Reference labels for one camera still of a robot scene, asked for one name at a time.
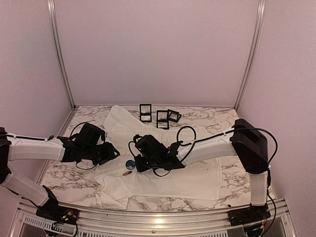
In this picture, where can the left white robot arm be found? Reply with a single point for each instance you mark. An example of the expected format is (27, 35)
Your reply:
(15, 147)

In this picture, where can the black display frame left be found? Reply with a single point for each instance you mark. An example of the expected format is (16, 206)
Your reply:
(145, 112)

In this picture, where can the red round brooch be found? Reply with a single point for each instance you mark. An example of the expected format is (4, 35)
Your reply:
(127, 173)

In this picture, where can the black display frame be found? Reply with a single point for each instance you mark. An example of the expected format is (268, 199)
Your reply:
(145, 112)
(162, 119)
(173, 116)

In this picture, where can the left aluminium corner post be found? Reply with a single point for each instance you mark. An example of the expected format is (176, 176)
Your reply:
(59, 54)

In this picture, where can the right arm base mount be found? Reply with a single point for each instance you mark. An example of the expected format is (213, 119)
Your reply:
(248, 215)

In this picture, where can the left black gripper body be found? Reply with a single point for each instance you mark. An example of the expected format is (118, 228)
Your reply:
(108, 153)

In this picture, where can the blue round brooch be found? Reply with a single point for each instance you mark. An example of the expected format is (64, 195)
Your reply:
(130, 164)

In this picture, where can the black display frame middle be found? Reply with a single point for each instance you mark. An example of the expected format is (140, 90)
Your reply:
(162, 119)

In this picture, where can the aluminium corner post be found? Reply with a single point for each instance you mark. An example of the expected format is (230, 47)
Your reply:
(59, 54)
(252, 53)

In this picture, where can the black display frame right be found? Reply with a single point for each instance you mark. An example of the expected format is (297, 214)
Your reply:
(173, 116)

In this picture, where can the right aluminium corner post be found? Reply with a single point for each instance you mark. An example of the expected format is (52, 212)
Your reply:
(252, 53)

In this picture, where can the aluminium front rail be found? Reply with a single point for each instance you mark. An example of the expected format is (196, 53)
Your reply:
(95, 222)

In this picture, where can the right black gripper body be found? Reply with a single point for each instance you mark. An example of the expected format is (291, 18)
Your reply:
(141, 167)

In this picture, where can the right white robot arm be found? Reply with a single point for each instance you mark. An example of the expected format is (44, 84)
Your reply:
(243, 140)

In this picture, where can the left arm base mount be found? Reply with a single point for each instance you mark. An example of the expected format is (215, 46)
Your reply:
(59, 214)

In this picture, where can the white button shirt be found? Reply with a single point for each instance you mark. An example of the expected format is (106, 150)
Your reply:
(200, 180)

